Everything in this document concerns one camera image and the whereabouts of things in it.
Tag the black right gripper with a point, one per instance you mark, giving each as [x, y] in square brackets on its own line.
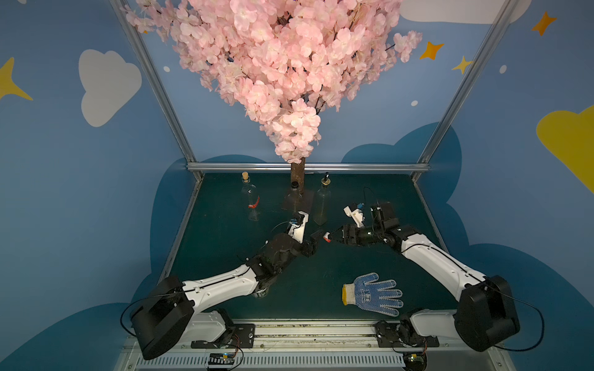
[348, 233]

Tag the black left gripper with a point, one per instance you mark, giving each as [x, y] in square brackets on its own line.
[305, 245]

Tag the clear square glass bottle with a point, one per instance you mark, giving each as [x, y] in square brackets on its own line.
[321, 200]

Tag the black capped glass bottle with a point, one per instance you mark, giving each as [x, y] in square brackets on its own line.
[293, 202]

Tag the cork stoppered glass bottle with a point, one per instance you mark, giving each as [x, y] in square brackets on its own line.
[250, 192]

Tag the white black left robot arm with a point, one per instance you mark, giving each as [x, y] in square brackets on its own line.
[176, 311]

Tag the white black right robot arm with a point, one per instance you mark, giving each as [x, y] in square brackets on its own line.
[485, 314]

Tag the red label on cork bottle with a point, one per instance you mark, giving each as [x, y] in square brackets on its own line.
[254, 205]

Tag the blue dotted work glove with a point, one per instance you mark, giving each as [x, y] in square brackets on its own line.
[370, 294]

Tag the aluminium back crossbar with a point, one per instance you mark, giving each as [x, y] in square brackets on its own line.
[308, 167]

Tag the small green circuit board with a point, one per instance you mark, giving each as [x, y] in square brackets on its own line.
[224, 360]

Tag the pink cherry blossom tree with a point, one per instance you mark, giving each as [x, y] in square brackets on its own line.
[285, 62]

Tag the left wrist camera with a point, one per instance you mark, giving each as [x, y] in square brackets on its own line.
[297, 226]

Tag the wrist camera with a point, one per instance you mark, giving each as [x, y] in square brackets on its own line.
[355, 211]
[297, 226]

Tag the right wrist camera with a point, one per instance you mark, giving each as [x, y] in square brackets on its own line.
[355, 211]

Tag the brown tree base plate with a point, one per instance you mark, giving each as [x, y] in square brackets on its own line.
[307, 201]

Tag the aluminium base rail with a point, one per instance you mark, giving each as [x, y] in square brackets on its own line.
[321, 345]

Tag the aluminium frame post right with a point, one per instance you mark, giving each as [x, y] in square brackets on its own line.
[482, 56]

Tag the aluminium frame post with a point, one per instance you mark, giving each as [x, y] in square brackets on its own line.
[482, 56]
[155, 83]

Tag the aluminium frame post left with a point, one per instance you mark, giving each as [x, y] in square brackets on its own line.
[155, 83]

